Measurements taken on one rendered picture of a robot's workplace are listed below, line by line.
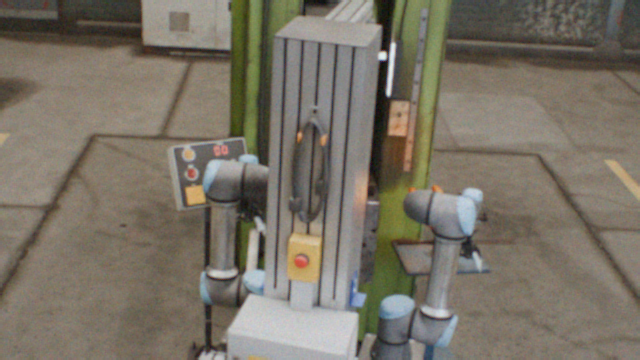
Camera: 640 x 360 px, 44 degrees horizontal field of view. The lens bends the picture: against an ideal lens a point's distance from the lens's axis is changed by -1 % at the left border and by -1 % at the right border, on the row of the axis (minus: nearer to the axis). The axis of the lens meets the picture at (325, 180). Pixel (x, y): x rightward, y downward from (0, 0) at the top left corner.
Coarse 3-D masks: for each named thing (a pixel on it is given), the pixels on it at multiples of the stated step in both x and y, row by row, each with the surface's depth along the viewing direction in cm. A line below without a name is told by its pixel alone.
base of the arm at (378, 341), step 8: (376, 344) 282; (384, 344) 279; (392, 344) 277; (400, 344) 278; (408, 344) 281; (376, 352) 283; (384, 352) 279; (392, 352) 278; (400, 352) 279; (408, 352) 281
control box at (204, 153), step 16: (192, 144) 353; (208, 144) 356; (224, 144) 359; (240, 144) 362; (176, 160) 349; (192, 160) 352; (208, 160) 355; (224, 160) 358; (176, 176) 348; (176, 192) 352; (192, 208) 353
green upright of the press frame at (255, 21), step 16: (256, 0) 354; (288, 0) 355; (256, 16) 357; (272, 16) 357; (288, 16) 358; (256, 32) 360; (272, 32) 360; (256, 48) 363; (272, 48) 363; (256, 64) 366; (272, 64) 367; (256, 80) 370; (256, 96) 373; (256, 112) 376; (256, 128) 380; (256, 144) 383; (256, 224) 401; (240, 256) 409; (240, 272) 413
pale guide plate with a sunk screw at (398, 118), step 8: (392, 104) 375; (400, 104) 375; (408, 104) 375; (392, 112) 377; (400, 112) 377; (408, 112) 377; (392, 120) 378; (400, 120) 379; (392, 128) 380; (400, 128) 380
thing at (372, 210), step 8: (376, 184) 395; (376, 192) 386; (368, 200) 378; (376, 200) 379; (368, 208) 377; (376, 208) 377; (368, 216) 379; (376, 216) 379; (368, 224) 381; (376, 224) 381; (368, 232) 383; (376, 232) 383; (368, 240) 385; (376, 240) 385; (368, 248) 386; (360, 256) 388; (368, 256) 388; (360, 264) 390; (368, 264) 390; (360, 272) 392; (368, 272) 392; (360, 280) 394; (368, 280) 394
